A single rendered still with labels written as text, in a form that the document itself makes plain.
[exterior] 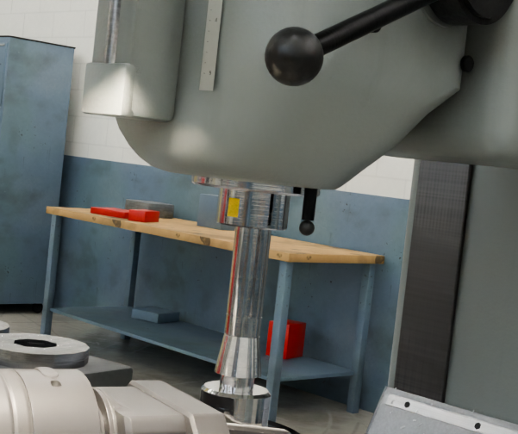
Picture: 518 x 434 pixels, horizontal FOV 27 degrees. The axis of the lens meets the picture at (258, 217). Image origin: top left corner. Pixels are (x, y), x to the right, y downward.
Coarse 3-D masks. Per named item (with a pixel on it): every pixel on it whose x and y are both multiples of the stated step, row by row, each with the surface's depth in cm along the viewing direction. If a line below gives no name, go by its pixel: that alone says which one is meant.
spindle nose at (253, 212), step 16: (224, 192) 70; (240, 192) 69; (256, 192) 69; (224, 208) 70; (240, 208) 69; (256, 208) 69; (272, 208) 69; (288, 208) 71; (224, 224) 70; (240, 224) 69; (256, 224) 69; (272, 224) 69
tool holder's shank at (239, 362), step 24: (240, 240) 71; (264, 240) 71; (240, 264) 71; (264, 264) 71; (240, 288) 71; (264, 288) 72; (240, 312) 71; (240, 336) 71; (240, 360) 71; (240, 384) 71
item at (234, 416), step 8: (200, 400) 72; (216, 408) 70; (232, 416) 70; (240, 416) 70; (248, 416) 70; (256, 416) 70; (264, 416) 71; (240, 424) 70; (248, 424) 70; (256, 424) 71; (264, 424) 71
